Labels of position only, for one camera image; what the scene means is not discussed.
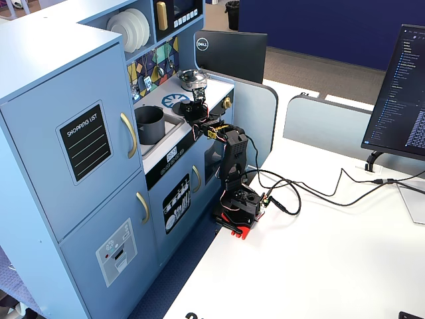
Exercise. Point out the hanging toy ladle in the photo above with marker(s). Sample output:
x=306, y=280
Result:
x=160, y=70

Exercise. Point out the hanging toy spoon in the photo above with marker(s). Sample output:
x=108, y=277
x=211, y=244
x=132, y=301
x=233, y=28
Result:
x=171, y=63

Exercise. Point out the light blue toy kitchen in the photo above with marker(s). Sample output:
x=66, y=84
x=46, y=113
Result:
x=66, y=83

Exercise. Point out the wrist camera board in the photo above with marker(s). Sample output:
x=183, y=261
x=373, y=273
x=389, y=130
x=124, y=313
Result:
x=199, y=93

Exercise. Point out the silver pot lid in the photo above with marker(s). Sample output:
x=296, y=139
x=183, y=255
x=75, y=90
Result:
x=192, y=74

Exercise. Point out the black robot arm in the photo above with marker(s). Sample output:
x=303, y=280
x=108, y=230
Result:
x=235, y=143

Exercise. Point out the black and red robot base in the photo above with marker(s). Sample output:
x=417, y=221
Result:
x=244, y=206

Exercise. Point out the silver pot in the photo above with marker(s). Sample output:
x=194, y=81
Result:
x=191, y=83

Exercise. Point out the hanging toy spatula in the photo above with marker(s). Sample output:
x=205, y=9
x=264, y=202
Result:
x=146, y=82

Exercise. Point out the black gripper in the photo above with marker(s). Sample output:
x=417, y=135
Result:
x=190, y=108

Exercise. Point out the black table clamp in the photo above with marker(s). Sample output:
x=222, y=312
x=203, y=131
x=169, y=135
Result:
x=229, y=226

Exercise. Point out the gray stand plate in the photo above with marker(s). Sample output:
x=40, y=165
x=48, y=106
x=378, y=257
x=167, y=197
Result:
x=413, y=202

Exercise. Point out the dark blue partition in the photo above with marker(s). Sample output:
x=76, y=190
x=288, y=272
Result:
x=332, y=26

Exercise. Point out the monitor showing code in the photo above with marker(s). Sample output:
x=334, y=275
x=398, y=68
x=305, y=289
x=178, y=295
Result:
x=398, y=99

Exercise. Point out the white plate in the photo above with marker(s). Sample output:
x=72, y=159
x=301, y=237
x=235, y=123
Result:
x=137, y=26
x=146, y=26
x=117, y=29

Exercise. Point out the black trash bin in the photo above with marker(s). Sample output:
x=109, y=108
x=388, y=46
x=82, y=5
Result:
x=232, y=15

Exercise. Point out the black phone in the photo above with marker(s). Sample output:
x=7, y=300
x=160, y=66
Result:
x=411, y=315

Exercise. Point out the low light blue desk divider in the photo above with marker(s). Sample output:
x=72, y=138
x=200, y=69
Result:
x=325, y=123

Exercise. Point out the black Dell monitor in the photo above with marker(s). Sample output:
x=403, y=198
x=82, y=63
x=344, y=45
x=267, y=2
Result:
x=232, y=53

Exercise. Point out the gray pot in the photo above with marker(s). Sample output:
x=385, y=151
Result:
x=151, y=128

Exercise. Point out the gold stove knob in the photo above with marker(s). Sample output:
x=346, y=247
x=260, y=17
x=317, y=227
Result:
x=227, y=102

